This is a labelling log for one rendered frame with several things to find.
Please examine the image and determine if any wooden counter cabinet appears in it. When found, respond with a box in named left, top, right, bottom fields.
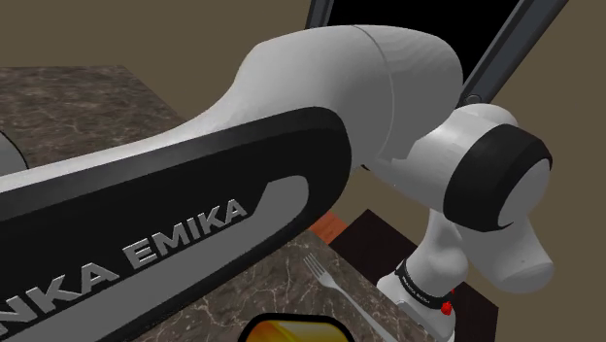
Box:
left=308, top=211, right=350, bottom=246

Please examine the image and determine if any dark robot stand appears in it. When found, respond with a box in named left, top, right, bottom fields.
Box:
left=329, top=208, right=500, bottom=342

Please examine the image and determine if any silver fork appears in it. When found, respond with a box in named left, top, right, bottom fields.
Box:
left=302, top=253, right=400, bottom=342

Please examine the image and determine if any yellow object with black rim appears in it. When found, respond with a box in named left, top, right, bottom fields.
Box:
left=236, top=313, right=357, bottom=342

